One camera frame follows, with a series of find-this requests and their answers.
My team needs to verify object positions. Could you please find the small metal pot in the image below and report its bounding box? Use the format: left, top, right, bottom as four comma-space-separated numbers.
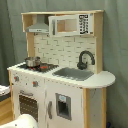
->
25, 56, 41, 67

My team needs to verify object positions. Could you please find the white toy microwave door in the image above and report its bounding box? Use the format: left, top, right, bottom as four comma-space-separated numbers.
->
49, 13, 93, 37

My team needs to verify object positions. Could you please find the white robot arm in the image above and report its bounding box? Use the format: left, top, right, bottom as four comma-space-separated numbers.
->
0, 85, 38, 128

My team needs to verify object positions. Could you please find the wooden toy kitchen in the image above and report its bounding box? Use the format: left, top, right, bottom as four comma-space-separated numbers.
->
8, 10, 115, 128

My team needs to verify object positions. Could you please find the grey toy sink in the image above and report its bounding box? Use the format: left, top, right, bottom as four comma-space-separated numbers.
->
53, 67, 93, 81

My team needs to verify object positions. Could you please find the black toy faucet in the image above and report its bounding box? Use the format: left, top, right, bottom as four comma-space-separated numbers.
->
77, 50, 95, 70

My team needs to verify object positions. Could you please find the black toy stovetop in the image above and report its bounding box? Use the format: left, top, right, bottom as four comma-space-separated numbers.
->
20, 63, 57, 73

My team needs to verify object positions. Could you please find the right red stove knob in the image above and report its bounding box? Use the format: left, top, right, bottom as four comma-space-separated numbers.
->
33, 81, 39, 87

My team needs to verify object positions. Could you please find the white cabinet door with dispenser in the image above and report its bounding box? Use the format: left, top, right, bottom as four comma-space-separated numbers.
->
47, 82, 83, 128

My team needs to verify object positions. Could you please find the grey range hood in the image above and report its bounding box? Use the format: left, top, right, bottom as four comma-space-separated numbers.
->
26, 14, 49, 33

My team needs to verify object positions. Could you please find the toy oven door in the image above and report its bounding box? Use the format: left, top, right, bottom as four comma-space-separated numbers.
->
19, 90, 38, 120

